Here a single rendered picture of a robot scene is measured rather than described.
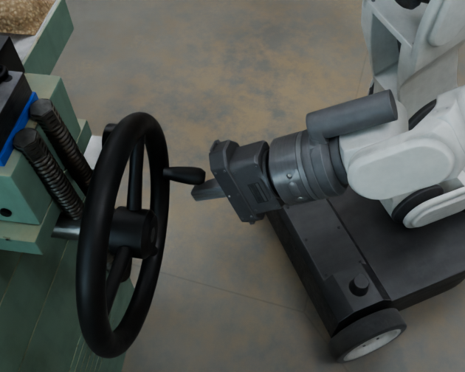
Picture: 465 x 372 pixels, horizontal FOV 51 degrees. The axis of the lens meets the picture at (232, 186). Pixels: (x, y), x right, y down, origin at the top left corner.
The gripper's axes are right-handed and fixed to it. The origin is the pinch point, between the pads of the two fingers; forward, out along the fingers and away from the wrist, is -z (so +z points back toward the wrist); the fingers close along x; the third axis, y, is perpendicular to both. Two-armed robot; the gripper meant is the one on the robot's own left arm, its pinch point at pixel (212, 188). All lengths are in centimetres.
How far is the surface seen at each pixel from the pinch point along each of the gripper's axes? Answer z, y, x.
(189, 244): -52, -47, -47
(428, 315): 9, -44, -86
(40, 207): -7.9, 17.4, 13.8
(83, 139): -9.4, 5.0, 14.7
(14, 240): -10.9, 20.4, 12.5
